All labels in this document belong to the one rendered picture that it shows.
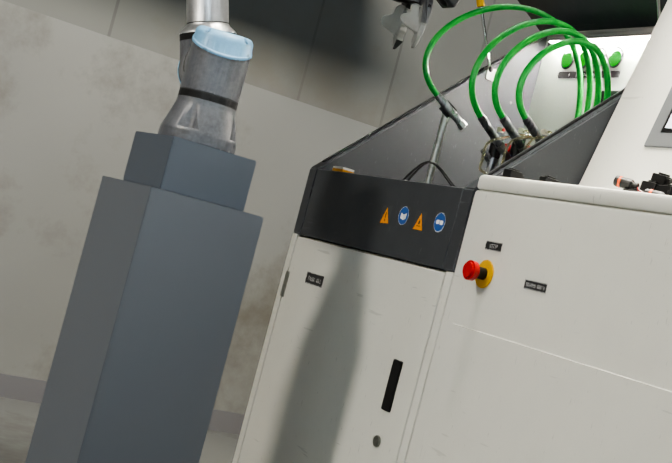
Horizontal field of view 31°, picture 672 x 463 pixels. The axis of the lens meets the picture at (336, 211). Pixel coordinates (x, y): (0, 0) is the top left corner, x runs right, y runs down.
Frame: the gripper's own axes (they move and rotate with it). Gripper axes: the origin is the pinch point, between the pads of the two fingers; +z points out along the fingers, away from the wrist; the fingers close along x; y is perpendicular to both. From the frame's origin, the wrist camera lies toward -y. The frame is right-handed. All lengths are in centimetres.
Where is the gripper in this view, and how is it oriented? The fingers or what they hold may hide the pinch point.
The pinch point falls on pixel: (407, 44)
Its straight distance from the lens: 261.6
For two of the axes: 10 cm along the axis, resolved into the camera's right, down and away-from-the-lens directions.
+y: -8.5, -2.4, -4.7
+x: 4.6, 0.9, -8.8
